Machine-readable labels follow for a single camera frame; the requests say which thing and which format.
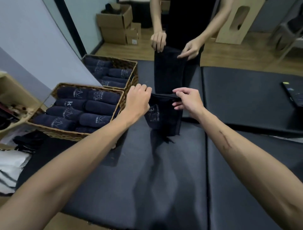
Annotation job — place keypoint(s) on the person's left hand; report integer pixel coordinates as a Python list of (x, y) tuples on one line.
[(137, 101)]

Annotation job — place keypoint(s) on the person's right hand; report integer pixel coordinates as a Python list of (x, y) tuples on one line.
[(191, 101)]

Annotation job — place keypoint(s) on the person's left fingers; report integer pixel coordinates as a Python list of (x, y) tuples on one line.
[(141, 88)]

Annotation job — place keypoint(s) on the dark navy printed towel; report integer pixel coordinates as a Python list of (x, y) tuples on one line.
[(163, 118)]

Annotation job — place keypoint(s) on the person's left forearm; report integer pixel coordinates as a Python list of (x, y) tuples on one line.
[(71, 165)]

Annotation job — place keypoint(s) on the person's right forearm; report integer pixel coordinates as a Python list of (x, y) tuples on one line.
[(248, 165)]

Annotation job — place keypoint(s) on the small woven wicker basket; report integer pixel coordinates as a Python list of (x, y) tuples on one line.
[(123, 64)]

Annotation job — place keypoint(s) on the long dark navy towel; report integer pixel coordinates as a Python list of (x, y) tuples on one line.
[(168, 71)]

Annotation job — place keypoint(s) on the group of rolled navy towels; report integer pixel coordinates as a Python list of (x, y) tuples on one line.
[(106, 73), (78, 106)]

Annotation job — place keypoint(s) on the closed cardboard box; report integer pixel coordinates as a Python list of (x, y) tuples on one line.
[(113, 35)]

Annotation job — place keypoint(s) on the small cardboard box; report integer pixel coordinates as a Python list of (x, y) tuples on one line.
[(136, 28)]

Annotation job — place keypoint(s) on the open cardboard box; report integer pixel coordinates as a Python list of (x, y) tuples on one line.
[(113, 20)]

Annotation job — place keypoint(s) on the black padded mat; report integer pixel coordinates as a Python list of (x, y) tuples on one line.
[(248, 99), (232, 201), (142, 177)]

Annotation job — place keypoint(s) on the large woven wicker basket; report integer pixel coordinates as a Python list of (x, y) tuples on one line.
[(59, 135)]

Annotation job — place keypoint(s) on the wooden stool with oval cutout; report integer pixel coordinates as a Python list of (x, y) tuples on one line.
[(227, 30)]

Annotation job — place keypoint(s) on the crumpled black cloth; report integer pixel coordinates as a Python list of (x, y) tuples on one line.
[(29, 141)]

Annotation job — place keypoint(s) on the cardboard box with clutter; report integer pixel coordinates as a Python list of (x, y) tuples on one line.
[(14, 99)]

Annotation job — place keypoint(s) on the white striped cloth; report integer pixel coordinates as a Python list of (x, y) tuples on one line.
[(11, 165)]

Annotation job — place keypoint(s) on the grey chair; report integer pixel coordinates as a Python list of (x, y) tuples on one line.
[(284, 33)]

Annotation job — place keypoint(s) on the black phone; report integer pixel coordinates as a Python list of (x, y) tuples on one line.
[(294, 93)]

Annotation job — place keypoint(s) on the black door frame strip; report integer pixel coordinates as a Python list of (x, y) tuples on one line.
[(71, 28)]

